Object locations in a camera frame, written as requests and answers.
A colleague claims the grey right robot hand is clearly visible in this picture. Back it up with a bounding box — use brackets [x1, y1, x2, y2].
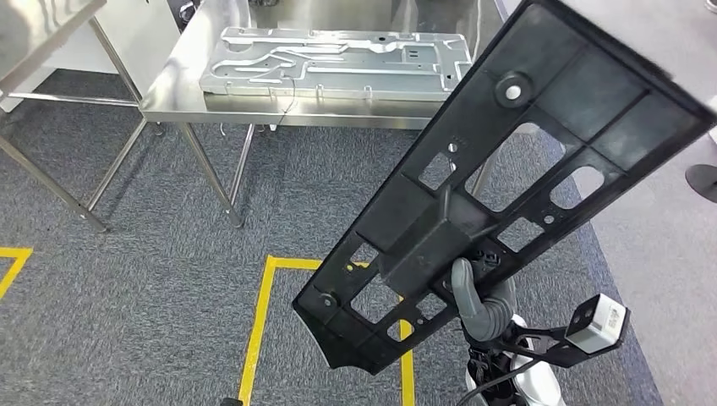
[451, 257, 517, 343]

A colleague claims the black plastic plate bracket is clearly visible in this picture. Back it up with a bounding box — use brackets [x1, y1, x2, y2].
[292, 0, 717, 376]

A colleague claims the stainless steel workbench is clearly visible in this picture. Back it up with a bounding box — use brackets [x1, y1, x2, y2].
[140, 0, 525, 230]

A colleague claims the black round floor base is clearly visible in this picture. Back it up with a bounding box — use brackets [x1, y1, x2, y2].
[685, 163, 717, 204]

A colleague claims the stamped grey metal panel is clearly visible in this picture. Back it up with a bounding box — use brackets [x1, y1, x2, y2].
[199, 26, 474, 103]

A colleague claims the white cabinet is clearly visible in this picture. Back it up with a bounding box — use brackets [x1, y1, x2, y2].
[0, 0, 182, 113]

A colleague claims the stainless steel table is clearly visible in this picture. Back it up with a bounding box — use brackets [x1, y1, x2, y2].
[0, 0, 148, 233]

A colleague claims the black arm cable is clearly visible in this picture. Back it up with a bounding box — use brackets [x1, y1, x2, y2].
[456, 358, 542, 406]

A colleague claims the thin black wire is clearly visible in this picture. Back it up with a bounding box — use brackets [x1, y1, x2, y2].
[276, 77, 298, 116]

